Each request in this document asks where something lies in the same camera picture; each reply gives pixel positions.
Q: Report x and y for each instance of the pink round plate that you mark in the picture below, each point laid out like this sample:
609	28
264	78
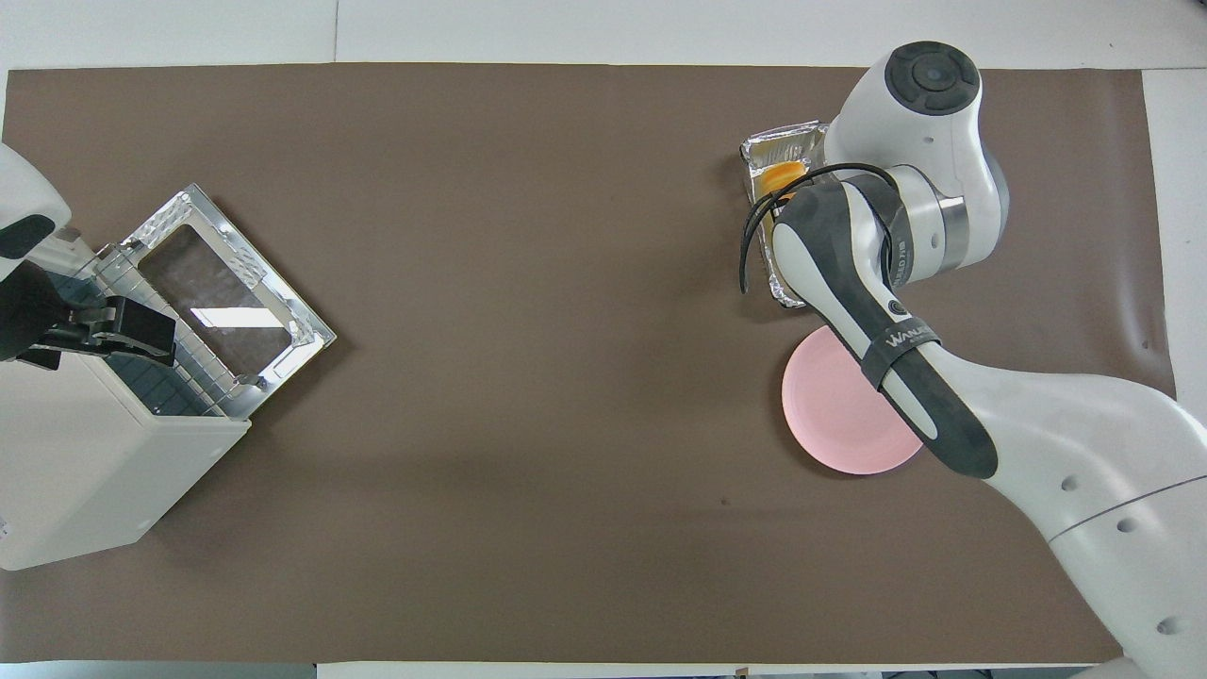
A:
830	415

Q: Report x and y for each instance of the brown table mat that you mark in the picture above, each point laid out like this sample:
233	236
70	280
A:
519	283

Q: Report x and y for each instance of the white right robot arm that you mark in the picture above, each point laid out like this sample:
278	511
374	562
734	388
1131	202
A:
1037	424

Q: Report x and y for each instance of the glass oven door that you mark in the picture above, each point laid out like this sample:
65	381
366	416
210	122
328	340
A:
226	302

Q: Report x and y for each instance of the aluminium foil tray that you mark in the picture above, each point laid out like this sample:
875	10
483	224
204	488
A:
783	141

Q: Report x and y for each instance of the golden ridged bread loaf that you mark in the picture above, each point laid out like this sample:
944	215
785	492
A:
785	174

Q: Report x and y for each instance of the metal oven rack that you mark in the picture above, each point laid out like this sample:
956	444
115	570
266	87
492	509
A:
193	363

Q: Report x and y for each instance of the white toaster oven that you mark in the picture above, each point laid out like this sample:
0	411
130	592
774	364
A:
85	462

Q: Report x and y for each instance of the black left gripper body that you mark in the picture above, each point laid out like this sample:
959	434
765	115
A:
28	311

